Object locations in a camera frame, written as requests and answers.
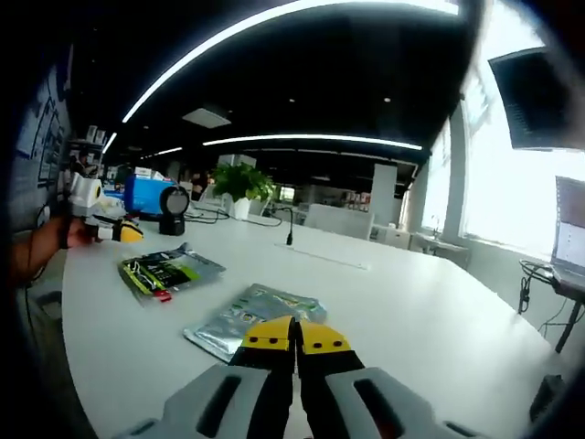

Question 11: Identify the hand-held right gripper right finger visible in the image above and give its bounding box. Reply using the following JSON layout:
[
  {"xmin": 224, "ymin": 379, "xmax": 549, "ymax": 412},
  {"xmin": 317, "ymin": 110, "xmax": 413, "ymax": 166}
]
[{"xmin": 299, "ymin": 319, "xmax": 491, "ymax": 439}]

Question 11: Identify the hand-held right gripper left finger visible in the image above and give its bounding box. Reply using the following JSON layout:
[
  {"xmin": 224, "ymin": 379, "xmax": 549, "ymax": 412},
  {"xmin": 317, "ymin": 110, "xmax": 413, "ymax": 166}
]
[{"xmin": 114, "ymin": 315, "xmax": 296, "ymax": 439}]

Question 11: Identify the green printed sheet goods packet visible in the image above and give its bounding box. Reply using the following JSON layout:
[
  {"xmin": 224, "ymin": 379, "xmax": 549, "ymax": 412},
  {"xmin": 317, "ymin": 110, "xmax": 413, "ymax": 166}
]
[{"xmin": 117, "ymin": 242, "xmax": 227, "ymax": 307}]

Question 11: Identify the blue plastic crate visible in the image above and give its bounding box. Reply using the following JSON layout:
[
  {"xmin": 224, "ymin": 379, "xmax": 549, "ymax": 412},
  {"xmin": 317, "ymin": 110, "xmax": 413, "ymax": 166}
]
[{"xmin": 123, "ymin": 175, "xmax": 177, "ymax": 218}]

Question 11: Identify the black barcode scanner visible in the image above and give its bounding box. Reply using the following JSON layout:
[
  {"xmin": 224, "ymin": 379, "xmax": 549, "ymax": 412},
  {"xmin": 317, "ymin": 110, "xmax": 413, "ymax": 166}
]
[{"xmin": 157, "ymin": 185, "xmax": 190, "ymax": 237}]

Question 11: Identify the potted green plant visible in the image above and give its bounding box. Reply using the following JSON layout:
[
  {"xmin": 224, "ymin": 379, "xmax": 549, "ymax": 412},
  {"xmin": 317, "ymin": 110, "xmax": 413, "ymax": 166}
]
[{"xmin": 210, "ymin": 162, "xmax": 276, "ymax": 221}]

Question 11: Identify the ceiling air vent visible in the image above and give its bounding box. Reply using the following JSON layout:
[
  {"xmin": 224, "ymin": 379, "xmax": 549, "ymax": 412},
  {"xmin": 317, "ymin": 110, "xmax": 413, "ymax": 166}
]
[{"xmin": 181, "ymin": 105, "xmax": 232, "ymax": 128}]

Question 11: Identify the white column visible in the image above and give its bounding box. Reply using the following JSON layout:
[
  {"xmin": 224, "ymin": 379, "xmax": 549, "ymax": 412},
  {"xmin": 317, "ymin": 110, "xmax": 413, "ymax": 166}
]
[{"xmin": 370, "ymin": 163, "xmax": 399, "ymax": 232}]

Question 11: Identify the long curved ceiling light strip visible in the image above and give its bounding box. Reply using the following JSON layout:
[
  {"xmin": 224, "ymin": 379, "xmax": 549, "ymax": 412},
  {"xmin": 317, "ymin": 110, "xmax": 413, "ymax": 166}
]
[{"xmin": 122, "ymin": 0, "xmax": 461, "ymax": 124}]

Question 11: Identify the open laptop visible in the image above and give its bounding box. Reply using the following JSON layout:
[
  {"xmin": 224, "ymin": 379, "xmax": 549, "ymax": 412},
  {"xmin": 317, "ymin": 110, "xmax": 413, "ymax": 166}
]
[{"xmin": 550, "ymin": 175, "xmax": 585, "ymax": 285}]

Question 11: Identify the blue white wall poster board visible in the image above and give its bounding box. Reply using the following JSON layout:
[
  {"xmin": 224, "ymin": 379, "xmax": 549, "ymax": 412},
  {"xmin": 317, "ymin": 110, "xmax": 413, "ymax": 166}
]
[{"xmin": 16, "ymin": 63, "xmax": 75, "ymax": 189}]

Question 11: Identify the black plug cable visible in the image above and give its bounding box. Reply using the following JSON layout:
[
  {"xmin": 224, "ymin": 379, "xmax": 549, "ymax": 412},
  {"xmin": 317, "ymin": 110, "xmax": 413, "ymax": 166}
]
[{"xmin": 196, "ymin": 205, "xmax": 296, "ymax": 248}]

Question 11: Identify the black frame side desk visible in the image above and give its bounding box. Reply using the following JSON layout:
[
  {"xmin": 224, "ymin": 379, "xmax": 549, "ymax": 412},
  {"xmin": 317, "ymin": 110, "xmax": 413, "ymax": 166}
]
[{"xmin": 518, "ymin": 258, "xmax": 585, "ymax": 354}]

